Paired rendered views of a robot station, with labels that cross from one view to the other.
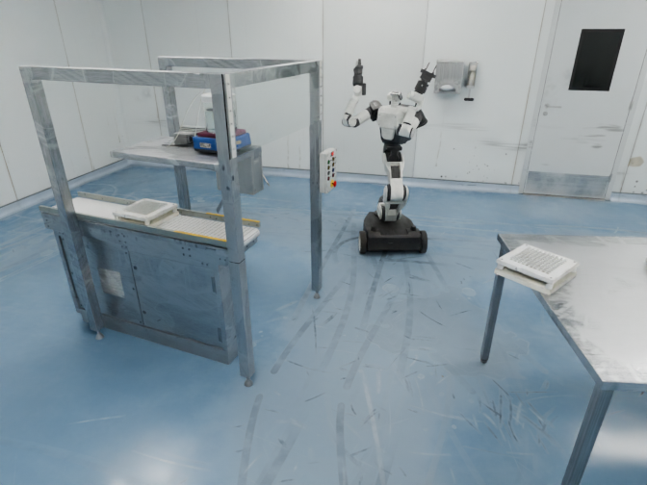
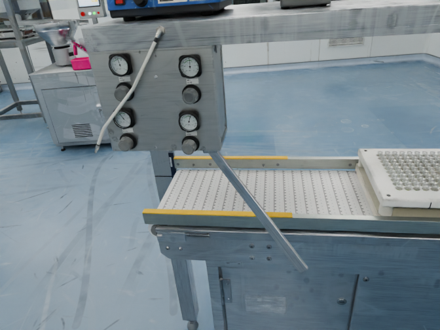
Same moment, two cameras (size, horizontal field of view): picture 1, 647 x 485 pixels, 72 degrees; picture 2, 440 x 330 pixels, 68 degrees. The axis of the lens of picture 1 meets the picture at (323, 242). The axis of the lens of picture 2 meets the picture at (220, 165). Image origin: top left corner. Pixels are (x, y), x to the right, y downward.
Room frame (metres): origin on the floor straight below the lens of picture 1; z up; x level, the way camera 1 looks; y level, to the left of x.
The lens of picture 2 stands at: (2.86, 0.40, 1.30)
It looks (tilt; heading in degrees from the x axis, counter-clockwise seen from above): 28 degrees down; 168
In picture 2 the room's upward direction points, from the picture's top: 5 degrees counter-clockwise
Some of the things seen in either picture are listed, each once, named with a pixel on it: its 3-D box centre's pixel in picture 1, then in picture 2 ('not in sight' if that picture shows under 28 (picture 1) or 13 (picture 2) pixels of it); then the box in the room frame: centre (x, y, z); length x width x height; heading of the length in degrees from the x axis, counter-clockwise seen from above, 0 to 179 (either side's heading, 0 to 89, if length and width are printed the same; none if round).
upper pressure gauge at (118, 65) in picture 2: not in sight; (120, 65); (2.27, 0.37, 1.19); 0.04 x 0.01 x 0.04; 68
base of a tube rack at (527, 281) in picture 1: (534, 271); not in sight; (1.69, -0.92, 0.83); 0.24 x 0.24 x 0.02; 40
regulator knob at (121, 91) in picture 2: not in sight; (122, 90); (2.27, 0.36, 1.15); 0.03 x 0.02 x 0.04; 68
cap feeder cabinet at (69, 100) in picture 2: not in sight; (87, 104); (-0.52, -0.18, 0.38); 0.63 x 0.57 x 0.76; 76
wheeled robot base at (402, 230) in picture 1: (388, 221); not in sight; (3.79, -0.60, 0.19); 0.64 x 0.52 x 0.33; 1
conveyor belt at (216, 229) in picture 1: (144, 222); (427, 205); (2.34, 1.02, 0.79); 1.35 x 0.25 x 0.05; 68
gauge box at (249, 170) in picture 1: (239, 170); (164, 93); (2.23, 0.43, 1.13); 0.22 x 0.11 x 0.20; 68
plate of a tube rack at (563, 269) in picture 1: (537, 262); not in sight; (1.69, -0.92, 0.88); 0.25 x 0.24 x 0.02; 130
